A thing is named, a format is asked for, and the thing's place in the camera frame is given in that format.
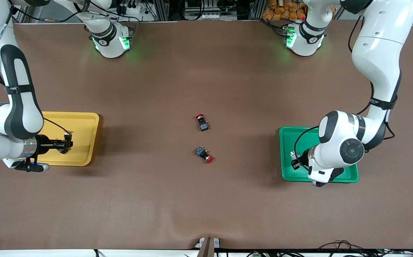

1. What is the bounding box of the yellow plastic tray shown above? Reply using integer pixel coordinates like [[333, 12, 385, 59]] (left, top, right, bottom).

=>
[[32, 111, 100, 167]]

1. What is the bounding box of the green plastic tray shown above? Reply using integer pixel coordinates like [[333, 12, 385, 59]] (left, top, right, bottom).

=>
[[279, 127, 360, 183]]

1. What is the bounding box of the red cap push button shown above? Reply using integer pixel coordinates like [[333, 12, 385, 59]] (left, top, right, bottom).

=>
[[196, 114, 209, 132], [195, 147, 213, 164]]

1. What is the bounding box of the brown table mat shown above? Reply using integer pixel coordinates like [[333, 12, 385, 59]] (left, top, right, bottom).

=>
[[0, 20, 413, 250]]

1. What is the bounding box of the pile of orange bags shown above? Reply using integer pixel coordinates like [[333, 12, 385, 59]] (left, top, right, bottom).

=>
[[262, 0, 307, 21]]

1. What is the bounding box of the white power strip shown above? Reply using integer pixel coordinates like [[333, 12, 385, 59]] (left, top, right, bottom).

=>
[[184, 12, 228, 21]]

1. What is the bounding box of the black floor cable bundle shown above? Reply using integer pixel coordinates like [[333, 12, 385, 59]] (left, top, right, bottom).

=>
[[317, 240, 413, 257]]

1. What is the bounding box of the aluminium rack post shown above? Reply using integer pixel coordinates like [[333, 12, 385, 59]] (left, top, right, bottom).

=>
[[248, 0, 264, 20], [155, 0, 170, 21]]

